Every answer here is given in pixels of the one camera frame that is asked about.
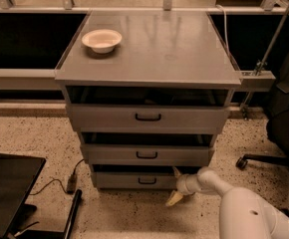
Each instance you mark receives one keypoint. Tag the black tube on floor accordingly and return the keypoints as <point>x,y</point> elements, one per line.
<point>73,213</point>

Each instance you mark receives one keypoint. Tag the metal frame rail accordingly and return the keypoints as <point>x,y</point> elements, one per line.
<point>28,79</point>

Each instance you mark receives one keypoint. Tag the grey drawer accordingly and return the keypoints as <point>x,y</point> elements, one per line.
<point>153,155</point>
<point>131,180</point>
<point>146,119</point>

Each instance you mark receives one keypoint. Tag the white bowl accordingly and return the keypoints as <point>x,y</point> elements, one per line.
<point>102,41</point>

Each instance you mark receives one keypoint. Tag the grey middle drawer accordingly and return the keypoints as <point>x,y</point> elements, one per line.
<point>153,155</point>

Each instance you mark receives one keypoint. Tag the black monitor screen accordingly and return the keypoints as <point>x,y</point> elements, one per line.
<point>18,174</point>

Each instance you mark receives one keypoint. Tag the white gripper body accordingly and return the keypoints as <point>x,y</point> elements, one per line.
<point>181,185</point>

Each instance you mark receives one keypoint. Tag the grey drawer cabinet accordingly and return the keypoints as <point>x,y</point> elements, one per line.
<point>165,59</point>

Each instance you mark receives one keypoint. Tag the grey bottom drawer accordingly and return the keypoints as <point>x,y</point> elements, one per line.
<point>131,180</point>

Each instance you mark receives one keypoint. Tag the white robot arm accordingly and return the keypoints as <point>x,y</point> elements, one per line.
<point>243,214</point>

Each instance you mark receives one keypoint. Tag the grey top drawer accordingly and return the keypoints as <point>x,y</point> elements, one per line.
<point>146,119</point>

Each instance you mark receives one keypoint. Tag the black power adapter with cable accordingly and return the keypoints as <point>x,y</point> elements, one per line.
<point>68,188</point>

